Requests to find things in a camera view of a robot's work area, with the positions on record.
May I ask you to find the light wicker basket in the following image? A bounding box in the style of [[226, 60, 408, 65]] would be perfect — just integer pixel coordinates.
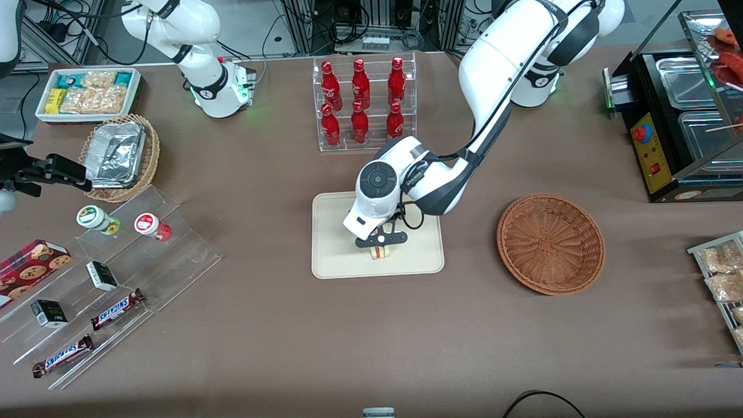
[[78, 114, 161, 203]]

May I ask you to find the bagged fried snack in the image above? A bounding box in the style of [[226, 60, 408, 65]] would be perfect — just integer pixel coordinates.
[[699, 241, 743, 274], [705, 272, 743, 303]]

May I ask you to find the red lid white jar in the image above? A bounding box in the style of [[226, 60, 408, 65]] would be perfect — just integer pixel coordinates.
[[134, 213, 172, 242]]

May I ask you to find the round brown wicker basket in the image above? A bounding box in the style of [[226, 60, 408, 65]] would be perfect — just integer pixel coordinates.
[[496, 193, 605, 297]]

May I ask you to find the steel warmer pan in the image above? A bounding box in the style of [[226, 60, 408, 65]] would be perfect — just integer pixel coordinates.
[[678, 110, 743, 161], [656, 56, 722, 111]]

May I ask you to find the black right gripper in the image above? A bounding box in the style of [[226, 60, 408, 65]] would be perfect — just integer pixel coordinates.
[[12, 153, 93, 197]]

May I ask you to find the triangle sandwich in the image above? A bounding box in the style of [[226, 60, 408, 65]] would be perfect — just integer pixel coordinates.
[[373, 226, 398, 261]]

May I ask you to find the clear acrylic bottle rack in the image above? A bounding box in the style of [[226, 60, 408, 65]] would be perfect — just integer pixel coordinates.
[[312, 52, 417, 153]]

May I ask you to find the Snickers chocolate bar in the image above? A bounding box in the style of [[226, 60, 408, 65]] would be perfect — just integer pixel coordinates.
[[32, 334, 94, 379], [91, 289, 146, 331]]

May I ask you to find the green lid white jar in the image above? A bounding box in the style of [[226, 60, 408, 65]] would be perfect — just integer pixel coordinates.
[[77, 205, 121, 236]]

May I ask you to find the aluminium foil container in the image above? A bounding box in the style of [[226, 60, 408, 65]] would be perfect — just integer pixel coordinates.
[[86, 122, 147, 190]]

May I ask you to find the clear cracker bag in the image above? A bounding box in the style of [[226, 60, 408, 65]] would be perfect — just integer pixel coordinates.
[[93, 86, 128, 114], [81, 70, 118, 90], [60, 87, 97, 115]]

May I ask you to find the clear acrylic stepped display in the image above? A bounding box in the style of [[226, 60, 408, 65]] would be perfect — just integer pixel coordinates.
[[0, 185, 222, 391]]

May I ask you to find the white snack bin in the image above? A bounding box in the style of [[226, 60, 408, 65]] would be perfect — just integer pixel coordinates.
[[35, 67, 142, 125]]

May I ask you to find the beige rectangular tray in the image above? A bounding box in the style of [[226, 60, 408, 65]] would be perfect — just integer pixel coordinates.
[[312, 188, 445, 280]]

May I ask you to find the red cola bottle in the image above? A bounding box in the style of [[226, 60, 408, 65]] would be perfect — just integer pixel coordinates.
[[386, 102, 405, 140], [321, 61, 343, 112], [388, 56, 406, 107], [351, 101, 370, 145], [321, 104, 341, 148], [352, 59, 371, 110]]

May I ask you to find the tray of packaged snacks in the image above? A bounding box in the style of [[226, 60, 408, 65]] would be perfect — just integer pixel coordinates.
[[687, 231, 743, 355]]

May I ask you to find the red cookie box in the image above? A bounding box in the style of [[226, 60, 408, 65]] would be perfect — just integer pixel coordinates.
[[0, 239, 73, 309]]

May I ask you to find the black food warmer cabinet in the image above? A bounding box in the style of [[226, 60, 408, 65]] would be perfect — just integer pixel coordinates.
[[603, 0, 743, 204]]

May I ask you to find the black floor cable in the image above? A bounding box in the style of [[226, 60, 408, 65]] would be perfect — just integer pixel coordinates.
[[502, 390, 587, 418]]

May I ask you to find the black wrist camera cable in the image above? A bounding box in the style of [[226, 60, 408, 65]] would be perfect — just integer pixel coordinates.
[[399, 0, 598, 232]]

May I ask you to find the small black box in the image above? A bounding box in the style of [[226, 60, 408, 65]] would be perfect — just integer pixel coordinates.
[[30, 300, 69, 329], [86, 261, 120, 293]]

